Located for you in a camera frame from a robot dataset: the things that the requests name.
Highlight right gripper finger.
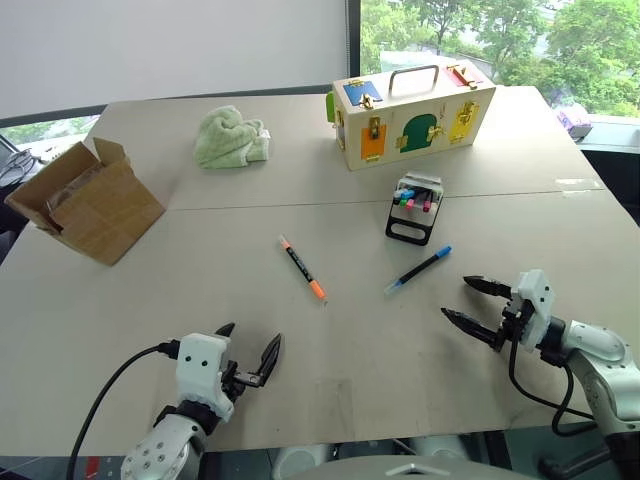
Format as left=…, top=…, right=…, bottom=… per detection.
left=440, top=307, right=505, bottom=352
left=462, top=274, right=514, bottom=301

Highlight open brown cardboard box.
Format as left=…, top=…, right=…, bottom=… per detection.
left=3, top=136, right=168, bottom=268

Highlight white rounded cylinder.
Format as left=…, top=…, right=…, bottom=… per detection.
left=412, top=434, right=469, bottom=462
left=275, top=443, right=329, bottom=480

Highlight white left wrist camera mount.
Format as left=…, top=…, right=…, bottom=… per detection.
left=175, top=333, right=235, bottom=420

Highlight black marker holder box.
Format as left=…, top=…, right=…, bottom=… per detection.
left=384, top=171, right=446, bottom=247

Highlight blue-capped black pen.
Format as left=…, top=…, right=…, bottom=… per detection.
left=383, top=244, right=454, bottom=297

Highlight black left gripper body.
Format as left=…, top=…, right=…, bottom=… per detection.
left=219, top=358, right=266, bottom=404

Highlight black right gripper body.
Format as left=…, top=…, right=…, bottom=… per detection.
left=494, top=294, right=535, bottom=354

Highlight black window frame post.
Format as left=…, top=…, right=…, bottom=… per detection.
left=345, top=0, right=363, bottom=94

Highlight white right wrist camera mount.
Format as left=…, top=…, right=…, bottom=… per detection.
left=513, top=269, right=558, bottom=352

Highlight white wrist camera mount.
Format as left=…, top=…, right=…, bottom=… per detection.
left=513, top=269, right=558, bottom=352
left=175, top=333, right=235, bottom=420

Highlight light green towel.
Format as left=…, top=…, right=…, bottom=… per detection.
left=192, top=104, right=273, bottom=171

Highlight purple patterned pack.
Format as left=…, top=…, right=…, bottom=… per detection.
left=556, top=105, right=595, bottom=141

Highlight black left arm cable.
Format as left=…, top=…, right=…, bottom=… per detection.
left=66, top=340, right=181, bottom=480

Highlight black curved bar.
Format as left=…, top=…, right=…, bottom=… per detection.
left=536, top=441, right=614, bottom=477

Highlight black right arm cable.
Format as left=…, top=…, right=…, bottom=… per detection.
left=507, top=339, right=598, bottom=438

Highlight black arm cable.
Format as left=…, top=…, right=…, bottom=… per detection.
left=66, top=340, right=181, bottom=480
left=507, top=339, right=598, bottom=438

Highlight orange-capped black pen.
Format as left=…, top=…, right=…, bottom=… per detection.
left=277, top=233, right=329, bottom=303

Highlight wooden latch box with handle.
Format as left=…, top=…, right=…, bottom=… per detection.
left=325, top=59, right=498, bottom=173

